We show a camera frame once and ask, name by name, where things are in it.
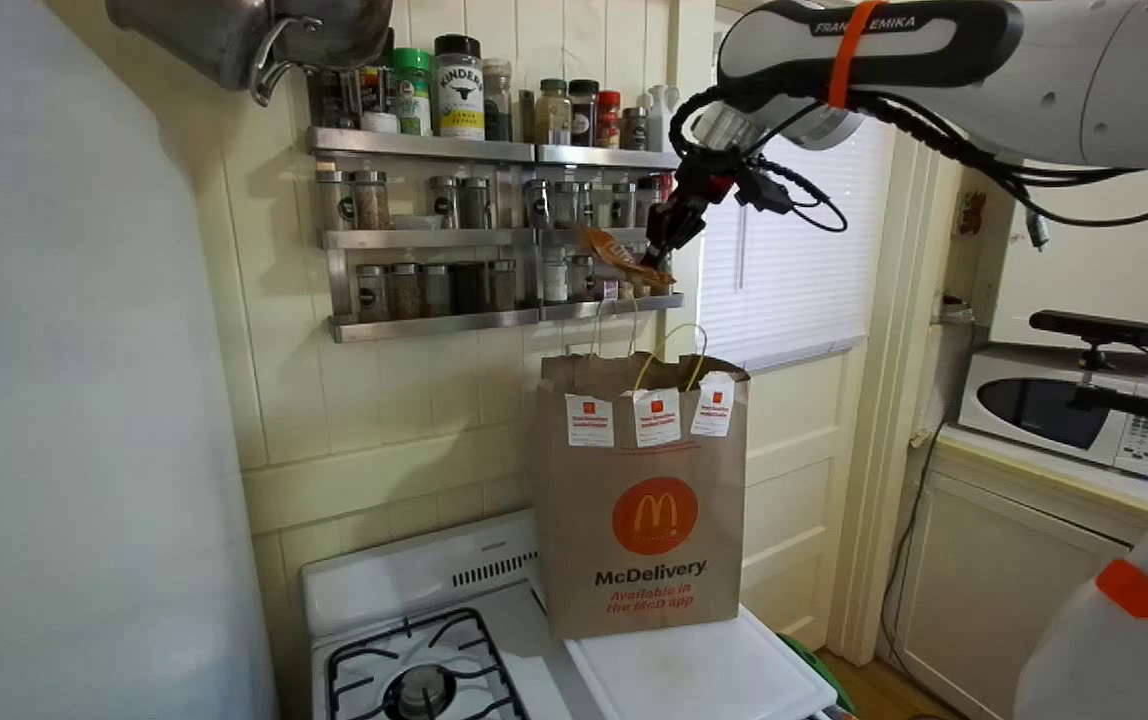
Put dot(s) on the orange snack packet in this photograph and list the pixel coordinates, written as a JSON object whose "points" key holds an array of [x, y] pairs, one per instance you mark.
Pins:
{"points": [[641, 278]]}

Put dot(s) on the white refrigerator side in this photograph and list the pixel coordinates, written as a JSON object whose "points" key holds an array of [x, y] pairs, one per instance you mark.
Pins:
{"points": [[126, 558]]}

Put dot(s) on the white gas stove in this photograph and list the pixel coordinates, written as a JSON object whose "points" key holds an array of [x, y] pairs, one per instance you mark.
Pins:
{"points": [[485, 565]]}

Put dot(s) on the brown McDelivery paper bag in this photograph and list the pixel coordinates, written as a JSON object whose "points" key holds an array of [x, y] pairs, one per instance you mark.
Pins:
{"points": [[636, 483]]}

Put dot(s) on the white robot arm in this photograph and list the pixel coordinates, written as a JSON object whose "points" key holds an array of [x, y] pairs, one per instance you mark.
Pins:
{"points": [[1016, 89]]}

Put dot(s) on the large black lid spice jar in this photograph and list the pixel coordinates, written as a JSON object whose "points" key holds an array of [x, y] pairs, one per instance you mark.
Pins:
{"points": [[459, 89]]}

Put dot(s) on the steel wall spice rack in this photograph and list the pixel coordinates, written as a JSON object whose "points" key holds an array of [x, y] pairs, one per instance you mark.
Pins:
{"points": [[435, 234]]}

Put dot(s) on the white tray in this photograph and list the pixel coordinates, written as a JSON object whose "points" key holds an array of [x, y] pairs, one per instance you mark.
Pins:
{"points": [[728, 668]]}

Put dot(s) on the black device on microwave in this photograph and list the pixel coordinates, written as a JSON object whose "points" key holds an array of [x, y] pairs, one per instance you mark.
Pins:
{"points": [[1091, 331]]}

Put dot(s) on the black stove burner grate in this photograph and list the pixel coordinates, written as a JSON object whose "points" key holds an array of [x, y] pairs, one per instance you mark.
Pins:
{"points": [[421, 668]]}

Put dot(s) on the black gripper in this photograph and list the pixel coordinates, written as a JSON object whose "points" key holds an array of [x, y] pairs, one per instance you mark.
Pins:
{"points": [[677, 216]]}

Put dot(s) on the green lid spice jar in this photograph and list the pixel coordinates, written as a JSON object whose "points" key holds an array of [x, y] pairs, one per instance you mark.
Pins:
{"points": [[408, 86]]}

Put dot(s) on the hanging steel pot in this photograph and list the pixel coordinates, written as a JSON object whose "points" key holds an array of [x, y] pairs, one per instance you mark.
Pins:
{"points": [[249, 46]]}

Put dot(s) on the red lid spice jar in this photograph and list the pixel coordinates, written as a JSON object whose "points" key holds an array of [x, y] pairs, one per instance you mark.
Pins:
{"points": [[608, 124]]}

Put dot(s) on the white window blind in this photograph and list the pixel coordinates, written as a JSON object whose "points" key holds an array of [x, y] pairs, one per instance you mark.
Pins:
{"points": [[797, 287]]}

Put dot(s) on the white cabinet under microwave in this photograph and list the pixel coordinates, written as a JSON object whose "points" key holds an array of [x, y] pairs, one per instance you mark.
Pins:
{"points": [[998, 542]]}

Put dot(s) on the white microwave oven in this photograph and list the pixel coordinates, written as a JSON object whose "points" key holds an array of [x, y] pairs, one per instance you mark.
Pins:
{"points": [[1055, 402]]}

